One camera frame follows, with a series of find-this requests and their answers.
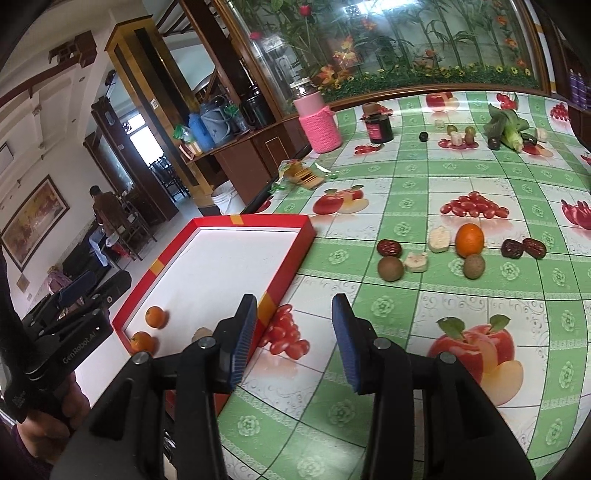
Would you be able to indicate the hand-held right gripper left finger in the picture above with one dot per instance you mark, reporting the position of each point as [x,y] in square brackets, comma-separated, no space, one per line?
[244,339]

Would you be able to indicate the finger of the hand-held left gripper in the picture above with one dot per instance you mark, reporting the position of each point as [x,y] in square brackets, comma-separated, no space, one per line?
[60,318]
[115,287]

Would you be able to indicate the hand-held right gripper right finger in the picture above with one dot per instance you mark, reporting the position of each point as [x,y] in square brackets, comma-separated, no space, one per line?
[346,344]

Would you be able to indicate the white candy cube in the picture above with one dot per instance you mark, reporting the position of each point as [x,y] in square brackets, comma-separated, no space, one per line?
[202,333]
[415,262]

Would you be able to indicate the small orange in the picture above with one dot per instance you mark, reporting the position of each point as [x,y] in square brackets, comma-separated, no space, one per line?
[469,240]
[142,342]
[154,317]

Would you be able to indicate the red tray with white inside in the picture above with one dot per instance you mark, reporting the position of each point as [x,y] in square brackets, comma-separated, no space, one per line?
[221,263]

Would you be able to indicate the brown round nut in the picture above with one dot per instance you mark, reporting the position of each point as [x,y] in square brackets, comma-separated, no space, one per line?
[390,269]

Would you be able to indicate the dark red date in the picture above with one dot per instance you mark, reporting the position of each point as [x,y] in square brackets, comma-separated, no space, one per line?
[534,248]
[511,248]
[389,248]

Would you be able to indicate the white candy cube top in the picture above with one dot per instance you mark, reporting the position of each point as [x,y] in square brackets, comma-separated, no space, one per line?
[415,262]

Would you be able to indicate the brown kiwi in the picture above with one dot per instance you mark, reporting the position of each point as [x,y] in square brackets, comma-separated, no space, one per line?
[474,266]

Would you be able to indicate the person's left forearm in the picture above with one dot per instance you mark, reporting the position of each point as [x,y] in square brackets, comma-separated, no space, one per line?
[18,461]

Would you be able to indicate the person's left hand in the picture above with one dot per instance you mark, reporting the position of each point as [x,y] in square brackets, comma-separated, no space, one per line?
[76,406]

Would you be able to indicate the pink floral cloth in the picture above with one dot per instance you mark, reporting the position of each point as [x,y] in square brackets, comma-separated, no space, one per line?
[57,279]

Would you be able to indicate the dark sofa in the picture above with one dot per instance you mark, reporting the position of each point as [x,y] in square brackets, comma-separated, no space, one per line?
[83,258]

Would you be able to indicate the wooden chair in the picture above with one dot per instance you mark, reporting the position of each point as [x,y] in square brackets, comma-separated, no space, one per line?
[136,230]

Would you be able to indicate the white plastic bucket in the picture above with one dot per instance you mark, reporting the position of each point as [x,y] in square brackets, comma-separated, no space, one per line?
[224,198]

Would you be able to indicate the green packet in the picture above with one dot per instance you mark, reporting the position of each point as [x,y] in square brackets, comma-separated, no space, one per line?
[182,134]

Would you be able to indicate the blue thermos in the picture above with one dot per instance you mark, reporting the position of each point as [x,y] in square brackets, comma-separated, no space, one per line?
[199,133]

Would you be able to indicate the wooden cabinet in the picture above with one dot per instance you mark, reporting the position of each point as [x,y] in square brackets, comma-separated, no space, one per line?
[258,157]

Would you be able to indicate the grey thermos jug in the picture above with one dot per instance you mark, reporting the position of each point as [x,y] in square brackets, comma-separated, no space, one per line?
[218,122]

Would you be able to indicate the yellow and black pillar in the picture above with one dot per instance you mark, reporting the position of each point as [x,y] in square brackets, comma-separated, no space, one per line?
[138,78]

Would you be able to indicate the dark jar with red label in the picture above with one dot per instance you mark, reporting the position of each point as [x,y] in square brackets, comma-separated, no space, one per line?
[379,129]

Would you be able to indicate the bottle with pink knit sleeve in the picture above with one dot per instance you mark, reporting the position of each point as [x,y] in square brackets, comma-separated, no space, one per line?
[318,124]

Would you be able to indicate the black thermos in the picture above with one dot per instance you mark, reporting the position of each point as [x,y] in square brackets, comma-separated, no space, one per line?
[256,108]

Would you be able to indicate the brown jar lid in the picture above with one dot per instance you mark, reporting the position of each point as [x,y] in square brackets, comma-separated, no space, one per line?
[373,108]

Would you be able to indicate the green kiwi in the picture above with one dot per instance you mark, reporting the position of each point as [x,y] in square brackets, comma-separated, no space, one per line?
[451,129]
[469,132]

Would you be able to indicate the wooden ceiling ornament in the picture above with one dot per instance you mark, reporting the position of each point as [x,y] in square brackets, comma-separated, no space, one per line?
[71,48]

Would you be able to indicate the dark avocado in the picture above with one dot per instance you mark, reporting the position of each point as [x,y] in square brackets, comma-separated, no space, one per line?
[494,143]

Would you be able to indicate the corn cob with green husk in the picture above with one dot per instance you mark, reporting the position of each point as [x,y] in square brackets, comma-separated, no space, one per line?
[508,129]

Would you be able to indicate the glass case with artificial plants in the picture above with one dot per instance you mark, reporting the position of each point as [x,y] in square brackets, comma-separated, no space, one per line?
[415,41]

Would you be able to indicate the purple bottles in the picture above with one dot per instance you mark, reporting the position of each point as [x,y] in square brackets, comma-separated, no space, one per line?
[578,87]

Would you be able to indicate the framed wall painting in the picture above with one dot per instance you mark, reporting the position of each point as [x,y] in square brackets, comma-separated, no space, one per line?
[32,221]

